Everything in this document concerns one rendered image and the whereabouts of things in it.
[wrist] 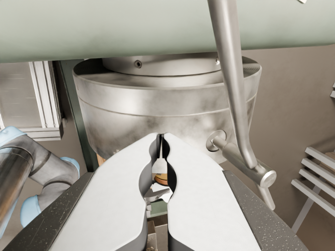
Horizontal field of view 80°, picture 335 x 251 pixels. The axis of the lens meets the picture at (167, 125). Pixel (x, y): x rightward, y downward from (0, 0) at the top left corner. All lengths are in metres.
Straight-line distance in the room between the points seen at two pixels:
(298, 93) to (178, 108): 2.06
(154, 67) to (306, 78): 2.05
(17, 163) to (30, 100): 0.92
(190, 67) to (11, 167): 0.37
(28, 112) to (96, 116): 1.14
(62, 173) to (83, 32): 0.44
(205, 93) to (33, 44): 0.17
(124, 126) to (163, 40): 0.12
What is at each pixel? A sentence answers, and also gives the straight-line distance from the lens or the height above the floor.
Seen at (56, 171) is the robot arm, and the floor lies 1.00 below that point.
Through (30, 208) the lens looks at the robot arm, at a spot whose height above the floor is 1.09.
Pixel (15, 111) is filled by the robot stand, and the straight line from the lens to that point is 1.44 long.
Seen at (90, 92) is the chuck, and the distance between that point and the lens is 0.28.
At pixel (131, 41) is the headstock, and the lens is 0.20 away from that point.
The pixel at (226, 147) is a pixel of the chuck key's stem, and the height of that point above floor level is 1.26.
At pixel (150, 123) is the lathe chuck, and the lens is 0.24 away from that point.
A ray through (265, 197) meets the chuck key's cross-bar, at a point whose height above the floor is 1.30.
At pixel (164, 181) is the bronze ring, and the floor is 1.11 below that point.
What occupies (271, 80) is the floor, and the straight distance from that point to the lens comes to 2.00.
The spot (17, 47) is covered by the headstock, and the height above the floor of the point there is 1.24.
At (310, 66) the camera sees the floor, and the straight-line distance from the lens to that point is 2.24.
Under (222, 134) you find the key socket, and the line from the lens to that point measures 0.28.
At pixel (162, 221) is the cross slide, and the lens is 0.84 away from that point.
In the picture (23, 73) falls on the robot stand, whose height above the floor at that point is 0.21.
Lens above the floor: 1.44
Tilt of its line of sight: 59 degrees down
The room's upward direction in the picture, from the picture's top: 151 degrees clockwise
